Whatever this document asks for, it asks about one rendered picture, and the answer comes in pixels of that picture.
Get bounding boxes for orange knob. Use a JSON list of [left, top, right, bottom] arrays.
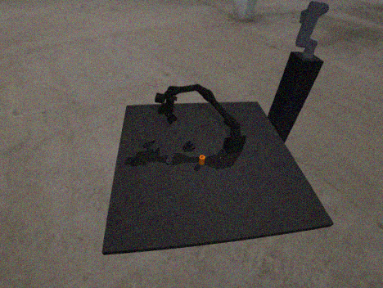
[[199, 155, 205, 165]]

